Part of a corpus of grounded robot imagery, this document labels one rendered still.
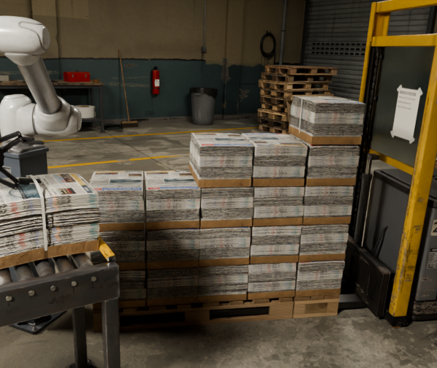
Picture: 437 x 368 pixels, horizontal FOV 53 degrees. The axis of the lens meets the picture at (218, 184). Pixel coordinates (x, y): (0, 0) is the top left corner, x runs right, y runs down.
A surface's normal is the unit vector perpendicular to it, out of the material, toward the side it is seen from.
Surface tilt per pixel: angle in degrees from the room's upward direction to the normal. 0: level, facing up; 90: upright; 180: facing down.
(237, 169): 90
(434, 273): 90
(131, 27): 90
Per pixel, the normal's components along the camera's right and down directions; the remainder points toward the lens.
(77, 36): 0.52, 0.27
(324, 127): 0.18, 0.29
